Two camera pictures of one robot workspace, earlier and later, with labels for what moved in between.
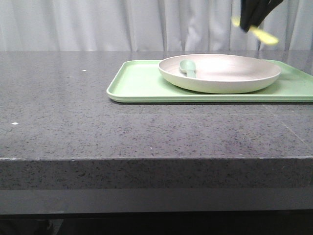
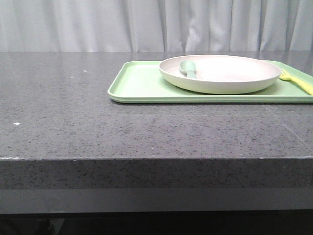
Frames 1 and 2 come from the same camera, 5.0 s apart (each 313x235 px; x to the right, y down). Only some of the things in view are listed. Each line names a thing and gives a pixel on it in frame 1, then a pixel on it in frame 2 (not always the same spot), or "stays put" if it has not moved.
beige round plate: x=220 y=73 stays put
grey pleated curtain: x=148 y=25 stays put
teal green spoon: x=190 y=66 stays put
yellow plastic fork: x=257 y=32 → x=306 y=86
